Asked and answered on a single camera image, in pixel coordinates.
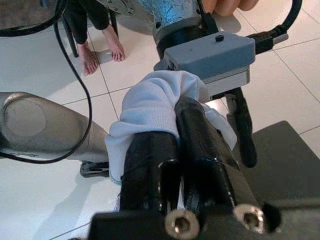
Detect dark grey upholstered ottoman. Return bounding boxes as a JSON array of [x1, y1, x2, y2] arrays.
[[239, 120, 320, 240]]

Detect person bare hand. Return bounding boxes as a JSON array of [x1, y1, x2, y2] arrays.
[[199, 0, 258, 18]]

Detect person leg black trousers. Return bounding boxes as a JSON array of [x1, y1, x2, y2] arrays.
[[65, 0, 100, 77], [86, 0, 126, 63]]

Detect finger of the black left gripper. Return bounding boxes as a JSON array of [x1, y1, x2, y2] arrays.
[[226, 87, 258, 169]]

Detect silver robot right leg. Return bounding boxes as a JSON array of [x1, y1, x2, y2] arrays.
[[0, 91, 110, 178]]

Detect person left leg black trousers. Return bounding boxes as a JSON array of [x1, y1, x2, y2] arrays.
[[86, 0, 126, 63]]

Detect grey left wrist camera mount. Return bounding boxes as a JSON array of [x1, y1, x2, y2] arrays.
[[152, 31, 256, 96]]

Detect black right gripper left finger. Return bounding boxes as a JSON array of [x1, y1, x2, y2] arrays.
[[119, 131, 181, 213]]

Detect white printed cloth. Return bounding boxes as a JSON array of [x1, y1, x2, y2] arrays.
[[104, 70, 238, 186]]

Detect person right leg black trousers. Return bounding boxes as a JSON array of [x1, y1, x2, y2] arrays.
[[65, 0, 100, 77]]

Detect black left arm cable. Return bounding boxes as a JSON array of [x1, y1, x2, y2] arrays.
[[246, 0, 303, 55]]

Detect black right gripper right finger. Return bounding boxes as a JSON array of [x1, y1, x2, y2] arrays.
[[174, 96, 241, 210]]

